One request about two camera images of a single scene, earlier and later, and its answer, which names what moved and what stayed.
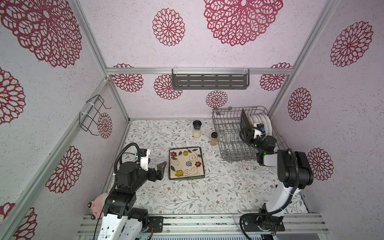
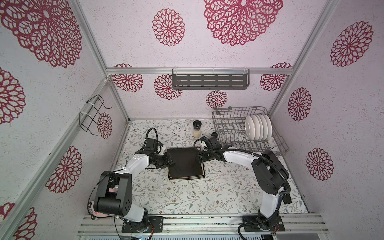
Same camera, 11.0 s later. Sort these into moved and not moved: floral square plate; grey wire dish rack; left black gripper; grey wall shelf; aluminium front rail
Moved: left black gripper
Not moved: grey wire dish rack; grey wall shelf; floral square plate; aluminium front rail
